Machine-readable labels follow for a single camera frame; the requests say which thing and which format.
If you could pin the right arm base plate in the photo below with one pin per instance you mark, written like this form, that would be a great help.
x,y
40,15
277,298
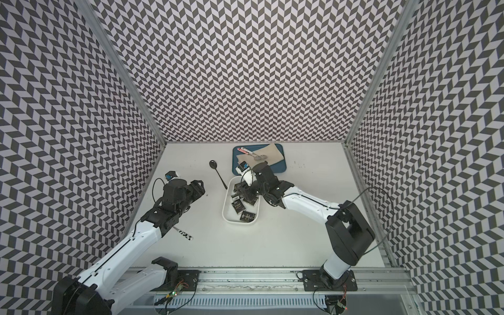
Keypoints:
x,y
319,280

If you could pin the aluminium front rail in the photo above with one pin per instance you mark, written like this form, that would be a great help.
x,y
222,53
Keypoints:
x,y
360,280

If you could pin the white plastic storage box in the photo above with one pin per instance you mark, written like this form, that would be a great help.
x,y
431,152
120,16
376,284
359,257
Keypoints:
x,y
228,212

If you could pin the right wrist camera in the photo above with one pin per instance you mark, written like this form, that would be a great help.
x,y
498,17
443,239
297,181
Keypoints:
x,y
241,168

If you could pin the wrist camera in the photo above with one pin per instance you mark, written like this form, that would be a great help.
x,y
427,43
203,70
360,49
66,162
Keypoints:
x,y
170,175
241,168

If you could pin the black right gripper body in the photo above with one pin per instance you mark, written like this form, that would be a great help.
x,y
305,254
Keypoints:
x,y
259,188

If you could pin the teal plastic tray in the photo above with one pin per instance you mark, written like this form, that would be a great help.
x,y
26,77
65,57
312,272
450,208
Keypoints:
x,y
280,167

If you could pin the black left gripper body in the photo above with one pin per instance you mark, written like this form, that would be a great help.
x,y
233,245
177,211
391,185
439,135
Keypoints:
x,y
185,204

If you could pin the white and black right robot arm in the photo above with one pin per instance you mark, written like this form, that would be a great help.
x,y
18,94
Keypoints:
x,y
349,232

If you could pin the black tissue pack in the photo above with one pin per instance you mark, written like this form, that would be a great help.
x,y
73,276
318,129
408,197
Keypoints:
x,y
238,206
247,217
240,188
250,198

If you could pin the white handled spoon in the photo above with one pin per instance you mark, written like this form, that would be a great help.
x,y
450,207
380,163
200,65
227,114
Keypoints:
x,y
264,156

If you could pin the beige folded cloth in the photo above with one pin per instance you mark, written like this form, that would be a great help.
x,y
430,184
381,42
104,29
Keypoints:
x,y
271,150

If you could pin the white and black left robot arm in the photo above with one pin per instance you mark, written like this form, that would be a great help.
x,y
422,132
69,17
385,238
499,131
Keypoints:
x,y
100,289

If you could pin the black metal spoon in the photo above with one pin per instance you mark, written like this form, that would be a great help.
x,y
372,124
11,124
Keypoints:
x,y
213,165

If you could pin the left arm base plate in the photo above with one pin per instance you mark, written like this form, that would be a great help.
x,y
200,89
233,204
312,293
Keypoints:
x,y
185,281

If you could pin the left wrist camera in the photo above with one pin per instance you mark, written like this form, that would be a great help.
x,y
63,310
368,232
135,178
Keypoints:
x,y
170,175

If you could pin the pink handled spoon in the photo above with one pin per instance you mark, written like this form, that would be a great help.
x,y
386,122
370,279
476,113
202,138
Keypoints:
x,y
250,153

